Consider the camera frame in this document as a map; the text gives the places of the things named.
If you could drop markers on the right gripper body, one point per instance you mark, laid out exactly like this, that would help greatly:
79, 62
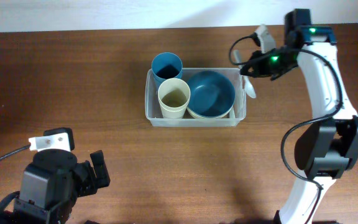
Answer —
271, 61

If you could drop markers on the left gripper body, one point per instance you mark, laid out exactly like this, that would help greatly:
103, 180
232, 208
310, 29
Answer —
84, 182

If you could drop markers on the white plastic spoon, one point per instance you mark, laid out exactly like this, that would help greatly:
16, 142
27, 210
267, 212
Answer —
247, 84

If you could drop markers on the blue bowl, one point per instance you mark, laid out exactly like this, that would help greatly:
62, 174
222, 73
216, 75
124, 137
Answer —
212, 93

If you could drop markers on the cream bowl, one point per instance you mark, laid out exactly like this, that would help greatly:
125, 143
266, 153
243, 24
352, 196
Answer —
197, 116
228, 114

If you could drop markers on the cream cup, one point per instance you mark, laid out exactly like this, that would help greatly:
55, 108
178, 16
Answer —
174, 94
173, 113

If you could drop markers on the blue cup front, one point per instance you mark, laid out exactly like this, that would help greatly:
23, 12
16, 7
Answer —
166, 65

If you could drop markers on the blue cup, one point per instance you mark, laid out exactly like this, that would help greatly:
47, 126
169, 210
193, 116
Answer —
166, 65
157, 84

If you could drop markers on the white plastic fork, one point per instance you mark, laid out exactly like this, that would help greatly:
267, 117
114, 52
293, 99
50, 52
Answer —
232, 113

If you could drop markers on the blue cup back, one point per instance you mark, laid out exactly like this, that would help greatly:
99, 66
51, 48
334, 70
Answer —
157, 84

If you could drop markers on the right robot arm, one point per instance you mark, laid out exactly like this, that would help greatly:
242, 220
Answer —
329, 145

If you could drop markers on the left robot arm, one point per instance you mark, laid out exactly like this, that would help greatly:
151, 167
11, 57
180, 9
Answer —
53, 181

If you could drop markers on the clear plastic container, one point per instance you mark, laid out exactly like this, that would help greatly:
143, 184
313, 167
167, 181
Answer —
154, 115

